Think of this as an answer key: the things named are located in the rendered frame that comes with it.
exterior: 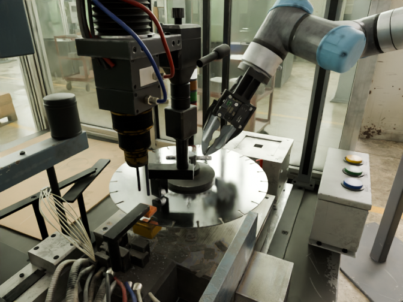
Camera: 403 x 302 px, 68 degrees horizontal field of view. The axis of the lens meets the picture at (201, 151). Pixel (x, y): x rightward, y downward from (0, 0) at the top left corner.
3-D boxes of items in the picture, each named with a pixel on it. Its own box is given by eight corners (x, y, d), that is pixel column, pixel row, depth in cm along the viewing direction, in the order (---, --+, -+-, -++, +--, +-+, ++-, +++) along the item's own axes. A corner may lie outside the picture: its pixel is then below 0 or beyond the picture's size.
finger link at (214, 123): (190, 153, 62) (212, 115, 60) (192, 147, 68) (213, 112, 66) (202, 160, 63) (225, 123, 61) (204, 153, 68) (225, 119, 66)
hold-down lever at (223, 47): (198, 59, 52) (198, 42, 51) (231, 61, 50) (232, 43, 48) (175, 65, 46) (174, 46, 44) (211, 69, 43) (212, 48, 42)
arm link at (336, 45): (382, 29, 53) (328, 12, 59) (354, 32, 46) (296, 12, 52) (361, 71, 57) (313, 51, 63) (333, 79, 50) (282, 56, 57)
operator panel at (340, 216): (319, 189, 96) (328, 147, 90) (357, 197, 92) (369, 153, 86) (307, 244, 73) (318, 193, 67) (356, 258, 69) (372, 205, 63)
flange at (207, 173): (222, 186, 60) (222, 175, 59) (168, 194, 57) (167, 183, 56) (206, 162, 70) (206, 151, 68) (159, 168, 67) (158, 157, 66)
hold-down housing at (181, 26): (181, 129, 55) (177, 8, 46) (202, 135, 52) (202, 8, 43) (160, 139, 51) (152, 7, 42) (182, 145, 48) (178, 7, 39)
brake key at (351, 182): (342, 183, 73) (344, 175, 72) (360, 186, 71) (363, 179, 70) (342, 190, 70) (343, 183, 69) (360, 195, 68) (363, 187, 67)
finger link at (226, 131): (202, 160, 63) (225, 123, 61) (204, 153, 68) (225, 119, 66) (215, 167, 63) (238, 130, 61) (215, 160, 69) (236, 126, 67)
